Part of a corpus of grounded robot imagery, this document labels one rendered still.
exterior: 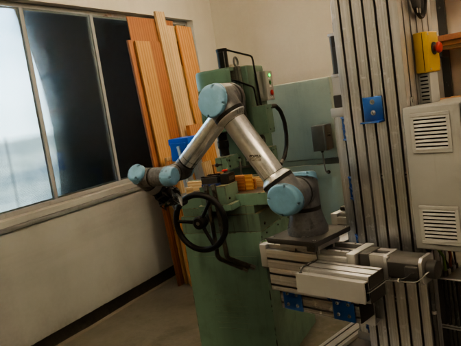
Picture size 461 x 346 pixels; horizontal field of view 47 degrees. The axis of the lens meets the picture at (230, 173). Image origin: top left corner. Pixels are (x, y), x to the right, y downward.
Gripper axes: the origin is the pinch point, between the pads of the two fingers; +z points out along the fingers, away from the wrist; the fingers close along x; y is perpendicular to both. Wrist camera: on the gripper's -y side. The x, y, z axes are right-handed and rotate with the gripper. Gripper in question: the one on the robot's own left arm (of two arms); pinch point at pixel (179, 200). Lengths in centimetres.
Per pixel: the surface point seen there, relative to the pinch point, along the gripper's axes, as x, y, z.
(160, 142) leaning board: -45, -133, 110
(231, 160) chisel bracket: 21.3, -27.0, 31.0
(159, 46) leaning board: -14, -206, 92
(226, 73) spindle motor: 42, -56, 5
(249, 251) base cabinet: 9.8, 17.5, 41.8
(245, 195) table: 22.7, -1.7, 26.1
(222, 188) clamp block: 16.3, -4.4, 15.1
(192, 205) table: -5.6, -13.4, 28.5
